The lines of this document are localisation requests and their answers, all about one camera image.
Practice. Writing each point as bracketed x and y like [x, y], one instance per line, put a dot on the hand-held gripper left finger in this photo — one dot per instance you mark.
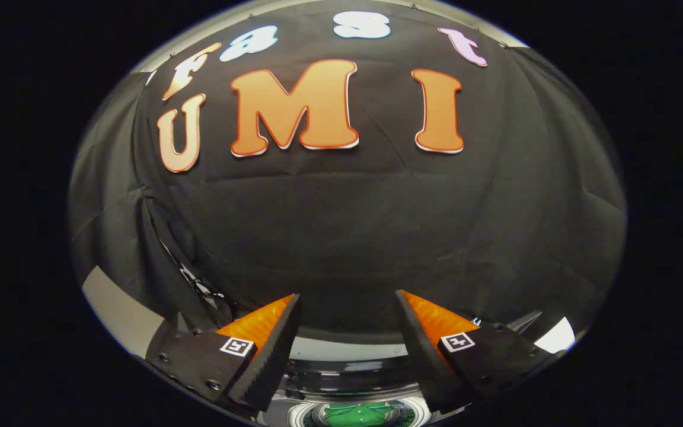
[205, 359]

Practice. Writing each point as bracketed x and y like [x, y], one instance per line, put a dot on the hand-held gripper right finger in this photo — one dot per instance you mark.
[495, 356]

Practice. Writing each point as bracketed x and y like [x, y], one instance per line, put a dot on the green polo shirt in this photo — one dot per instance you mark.
[359, 415]

